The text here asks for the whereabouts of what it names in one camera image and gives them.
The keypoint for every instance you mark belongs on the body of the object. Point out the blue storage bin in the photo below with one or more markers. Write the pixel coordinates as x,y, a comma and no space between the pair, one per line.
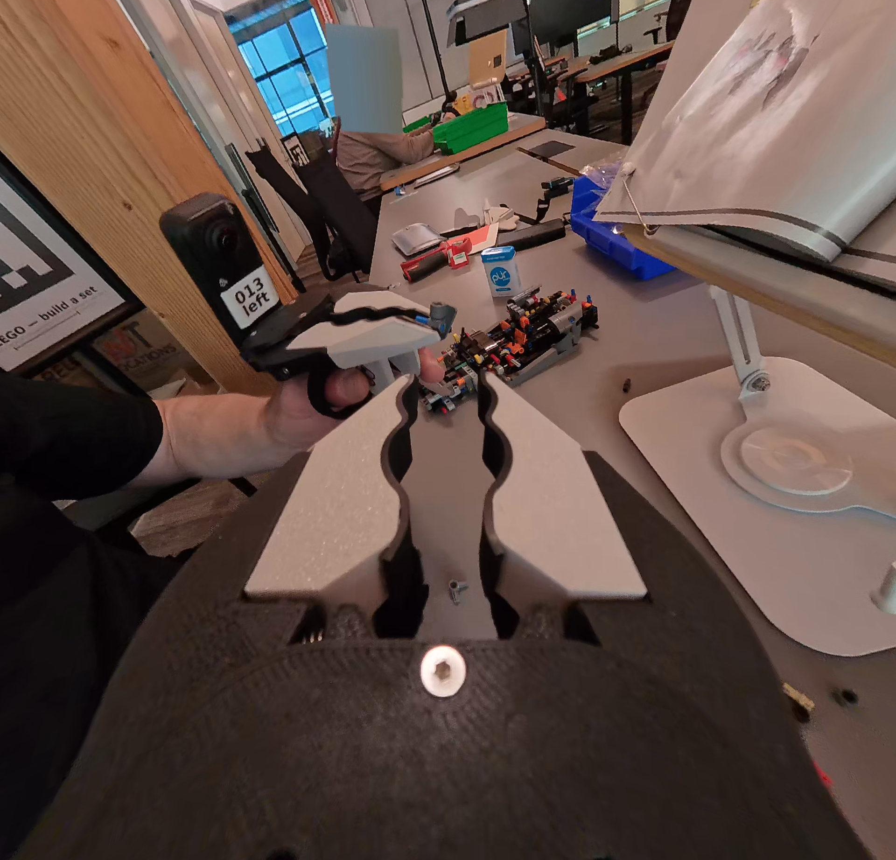
616,244

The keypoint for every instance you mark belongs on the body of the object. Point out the white blue gum container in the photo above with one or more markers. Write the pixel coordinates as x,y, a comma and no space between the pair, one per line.
500,272

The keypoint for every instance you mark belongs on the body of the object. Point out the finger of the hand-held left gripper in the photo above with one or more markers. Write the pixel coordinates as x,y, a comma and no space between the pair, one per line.
378,342
378,302

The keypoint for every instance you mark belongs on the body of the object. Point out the cardboard box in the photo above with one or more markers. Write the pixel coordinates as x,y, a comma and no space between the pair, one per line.
140,349

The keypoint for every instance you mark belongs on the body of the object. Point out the white plastic part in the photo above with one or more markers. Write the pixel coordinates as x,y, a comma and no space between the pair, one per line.
467,219
500,216

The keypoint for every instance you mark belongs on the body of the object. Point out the black office chair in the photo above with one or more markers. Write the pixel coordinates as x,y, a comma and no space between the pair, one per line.
336,209

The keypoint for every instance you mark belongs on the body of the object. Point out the red black hand tool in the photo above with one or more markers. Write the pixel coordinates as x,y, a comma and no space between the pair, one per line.
427,263

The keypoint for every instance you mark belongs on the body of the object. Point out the person's left forearm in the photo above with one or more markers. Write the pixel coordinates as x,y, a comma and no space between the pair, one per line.
210,433

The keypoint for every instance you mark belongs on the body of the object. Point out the lego car chassis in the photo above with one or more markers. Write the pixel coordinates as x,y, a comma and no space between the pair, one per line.
518,342

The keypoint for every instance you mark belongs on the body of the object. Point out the grey lego connector blue pin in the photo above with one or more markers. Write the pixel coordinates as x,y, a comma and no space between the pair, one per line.
437,317

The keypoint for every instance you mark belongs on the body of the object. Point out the instruction booklet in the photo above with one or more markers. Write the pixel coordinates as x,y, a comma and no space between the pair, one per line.
770,104

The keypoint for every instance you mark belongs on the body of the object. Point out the window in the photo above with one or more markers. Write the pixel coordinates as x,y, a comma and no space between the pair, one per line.
280,69

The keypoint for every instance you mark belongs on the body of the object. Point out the red white card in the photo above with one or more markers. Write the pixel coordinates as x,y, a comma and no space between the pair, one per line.
479,237

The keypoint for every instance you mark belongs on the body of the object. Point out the black desk mat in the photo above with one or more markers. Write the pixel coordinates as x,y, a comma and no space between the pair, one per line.
546,149

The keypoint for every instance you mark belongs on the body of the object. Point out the wooden desk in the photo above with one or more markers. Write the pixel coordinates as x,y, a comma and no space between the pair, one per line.
420,170
616,58

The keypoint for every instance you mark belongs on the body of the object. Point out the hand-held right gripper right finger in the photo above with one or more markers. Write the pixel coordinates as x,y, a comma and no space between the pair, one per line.
560,524

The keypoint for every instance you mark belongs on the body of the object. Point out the silver pouch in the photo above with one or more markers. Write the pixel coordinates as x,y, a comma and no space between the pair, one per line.
414,238

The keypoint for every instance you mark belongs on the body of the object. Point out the person's left hand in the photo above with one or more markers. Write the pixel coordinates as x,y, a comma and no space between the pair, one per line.
294,419

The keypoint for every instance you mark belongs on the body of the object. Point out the framed tag poster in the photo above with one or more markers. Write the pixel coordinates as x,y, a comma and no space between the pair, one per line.
42,293

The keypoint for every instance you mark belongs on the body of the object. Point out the studio light panel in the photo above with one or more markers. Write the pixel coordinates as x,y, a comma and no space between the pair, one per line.
490,13

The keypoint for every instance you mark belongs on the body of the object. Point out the green storage bin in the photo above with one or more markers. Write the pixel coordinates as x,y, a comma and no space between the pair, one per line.
469,128

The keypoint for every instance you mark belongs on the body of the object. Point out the black power bank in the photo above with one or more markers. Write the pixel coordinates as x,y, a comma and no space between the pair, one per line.
539,232

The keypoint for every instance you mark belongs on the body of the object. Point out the loose small pieces at right edge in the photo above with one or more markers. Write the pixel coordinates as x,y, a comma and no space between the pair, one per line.
799,702

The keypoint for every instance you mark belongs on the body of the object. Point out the white book stand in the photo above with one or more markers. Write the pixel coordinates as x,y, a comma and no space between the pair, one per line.
700,454

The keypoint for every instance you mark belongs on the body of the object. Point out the black lego piece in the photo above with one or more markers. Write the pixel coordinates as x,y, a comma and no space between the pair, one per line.
845,697

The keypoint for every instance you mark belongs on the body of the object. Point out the small grey lego piece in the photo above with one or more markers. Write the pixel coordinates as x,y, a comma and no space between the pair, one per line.
456,590

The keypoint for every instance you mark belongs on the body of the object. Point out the clear plastic bags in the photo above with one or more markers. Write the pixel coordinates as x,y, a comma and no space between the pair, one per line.
602,174

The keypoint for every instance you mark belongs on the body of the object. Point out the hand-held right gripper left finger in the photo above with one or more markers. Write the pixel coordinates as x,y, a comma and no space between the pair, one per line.
329,524

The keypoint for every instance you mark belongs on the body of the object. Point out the person's black clothing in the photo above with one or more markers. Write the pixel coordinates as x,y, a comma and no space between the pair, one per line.
56,629

